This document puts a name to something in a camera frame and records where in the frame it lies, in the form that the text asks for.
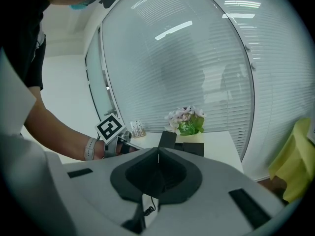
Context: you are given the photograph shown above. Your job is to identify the white square table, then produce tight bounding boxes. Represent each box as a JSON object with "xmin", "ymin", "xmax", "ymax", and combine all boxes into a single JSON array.
[{"xmin": 59, "ymin": 131, "xmax": 244, "ymax": 174}]

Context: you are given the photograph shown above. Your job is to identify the pink flowers in pot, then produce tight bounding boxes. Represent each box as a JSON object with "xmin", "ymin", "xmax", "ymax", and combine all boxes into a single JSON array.
[{"xmin": 164, "ymin": 105, "xmax": 206, "ymax": 136}]

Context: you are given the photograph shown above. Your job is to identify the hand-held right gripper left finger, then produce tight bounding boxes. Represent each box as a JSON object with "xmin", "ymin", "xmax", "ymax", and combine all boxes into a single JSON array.
[{"xmin": 61, "ymin": 146, "xmax": 165, "ymax": 236}]

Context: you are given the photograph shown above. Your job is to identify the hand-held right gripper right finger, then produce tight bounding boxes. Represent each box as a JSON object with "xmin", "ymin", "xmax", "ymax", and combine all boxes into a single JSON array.
[{"xmin": 145, "ymin": 146, "xmax": 285, "ymax": 236}]

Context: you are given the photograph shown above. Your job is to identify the frosted glass door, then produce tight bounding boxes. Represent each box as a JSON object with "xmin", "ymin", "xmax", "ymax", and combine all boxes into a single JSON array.
[{"xmin": 85, "ymin": 28, "xmax": 117, "ymax": 122}]

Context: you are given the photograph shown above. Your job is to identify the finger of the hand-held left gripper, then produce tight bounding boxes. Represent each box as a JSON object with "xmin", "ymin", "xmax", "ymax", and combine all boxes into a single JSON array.
[{"xmin": 126, "ymin": 141, "xmax": 146, "ymax": 152}]

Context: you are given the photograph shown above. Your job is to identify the wooden stand with white cards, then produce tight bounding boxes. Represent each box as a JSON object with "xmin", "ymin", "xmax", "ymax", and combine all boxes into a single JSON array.
[{"xmin": 129, "ymin": 118, "xmax": 146, "ymax": 138}]

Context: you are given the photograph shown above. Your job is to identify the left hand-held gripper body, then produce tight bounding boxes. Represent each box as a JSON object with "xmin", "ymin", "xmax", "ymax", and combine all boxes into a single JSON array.
[{"xmin": 95, "ymin": 114, "xmax": 133, "ymax": 158}]

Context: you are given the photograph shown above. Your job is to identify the green round table cloth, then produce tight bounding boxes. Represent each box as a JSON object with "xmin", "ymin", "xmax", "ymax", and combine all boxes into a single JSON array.
[{"xmin": 268, "ymin": 118, "xmax": 312, "ymax": 203}]

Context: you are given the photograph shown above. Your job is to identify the black cable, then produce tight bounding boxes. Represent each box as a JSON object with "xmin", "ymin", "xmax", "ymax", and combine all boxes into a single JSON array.
[{"xmin": 144, "ymin": 195, "xmax": 157, "ymax": 216}]

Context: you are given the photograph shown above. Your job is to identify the black desk telephone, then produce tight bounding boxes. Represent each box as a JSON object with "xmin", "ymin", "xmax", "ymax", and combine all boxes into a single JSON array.
[{"xmin": 174, "ymin": 142, "xmax": 205, "ymax": 157}]

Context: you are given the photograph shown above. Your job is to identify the person's left forearm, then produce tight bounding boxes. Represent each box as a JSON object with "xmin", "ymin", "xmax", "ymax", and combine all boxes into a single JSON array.
[{"xmin": 24, "ymin": 102, "xmax": 106, "ymax": 161}]

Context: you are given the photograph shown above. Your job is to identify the person's black clothing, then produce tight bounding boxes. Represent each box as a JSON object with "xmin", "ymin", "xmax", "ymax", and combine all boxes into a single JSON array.
[{"xmin": 0, "ymin": 0, "xmax": 51, "ymax": 90}]

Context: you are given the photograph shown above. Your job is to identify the teal face mask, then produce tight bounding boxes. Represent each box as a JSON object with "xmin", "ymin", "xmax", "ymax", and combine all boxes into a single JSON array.
[{"xmin": 68, "ymin": 0, "xmax": 91, "ymax": 10}]

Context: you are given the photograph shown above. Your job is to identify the white wrist watch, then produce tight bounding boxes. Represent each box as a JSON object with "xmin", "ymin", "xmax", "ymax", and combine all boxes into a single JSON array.
[{"xmin": 84, "ymin": 137, "xmax": 97, "ymax": 161}]

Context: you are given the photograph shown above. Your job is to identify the white slatted blinds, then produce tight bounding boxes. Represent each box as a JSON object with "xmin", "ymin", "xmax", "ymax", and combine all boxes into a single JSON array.
[{"xmin": 102, "ymin": 0, "xmax": 315, "ymax": 181}]

